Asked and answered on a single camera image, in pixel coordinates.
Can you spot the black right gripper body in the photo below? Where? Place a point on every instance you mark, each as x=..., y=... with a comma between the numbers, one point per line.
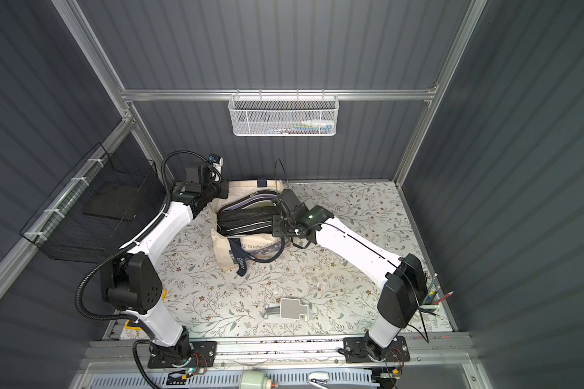
x=279, y=226

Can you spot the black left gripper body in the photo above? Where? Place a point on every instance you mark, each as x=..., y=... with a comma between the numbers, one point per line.
x=219, y=189

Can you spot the beige canvas tote bag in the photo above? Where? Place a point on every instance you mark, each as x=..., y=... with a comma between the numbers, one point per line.
x=235, y=253

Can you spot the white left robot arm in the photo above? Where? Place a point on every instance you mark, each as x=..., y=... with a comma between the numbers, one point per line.
x=130, y=281

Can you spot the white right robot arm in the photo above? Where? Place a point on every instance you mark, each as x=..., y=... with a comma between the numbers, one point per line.
x=401, y=279

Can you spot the floral table mat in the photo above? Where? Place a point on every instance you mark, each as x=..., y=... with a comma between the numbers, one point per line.
x=211, y=302

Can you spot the white pencil cup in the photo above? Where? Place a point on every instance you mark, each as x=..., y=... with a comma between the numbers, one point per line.
x=434, y=297

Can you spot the pale green round canister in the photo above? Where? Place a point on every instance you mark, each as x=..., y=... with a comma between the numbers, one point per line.
x=256, y=380

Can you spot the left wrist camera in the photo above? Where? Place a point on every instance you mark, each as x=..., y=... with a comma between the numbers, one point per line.
x=216, y=164

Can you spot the white wire mesh basket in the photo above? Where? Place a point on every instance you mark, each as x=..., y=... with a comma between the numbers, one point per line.
x=283, y=118

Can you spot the grey plastic bracket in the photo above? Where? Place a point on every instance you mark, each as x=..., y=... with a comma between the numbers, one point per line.
x=288, y=309

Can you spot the black wire wall basket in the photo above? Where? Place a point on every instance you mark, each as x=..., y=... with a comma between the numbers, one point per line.
x=99, y=210

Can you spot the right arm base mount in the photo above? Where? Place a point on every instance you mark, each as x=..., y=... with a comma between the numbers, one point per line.
x=362, y=349

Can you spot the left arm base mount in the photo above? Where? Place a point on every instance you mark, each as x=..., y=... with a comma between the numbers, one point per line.
x=200, y=354

